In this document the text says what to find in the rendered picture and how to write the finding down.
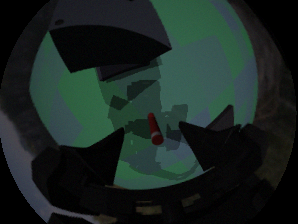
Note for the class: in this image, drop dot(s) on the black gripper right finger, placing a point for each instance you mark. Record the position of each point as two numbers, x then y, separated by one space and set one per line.
206 143

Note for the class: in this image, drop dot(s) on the red peg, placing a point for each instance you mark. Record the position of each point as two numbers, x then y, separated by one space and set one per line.
155 130

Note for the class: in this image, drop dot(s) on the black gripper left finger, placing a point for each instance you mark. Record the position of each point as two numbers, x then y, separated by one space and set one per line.
101 158

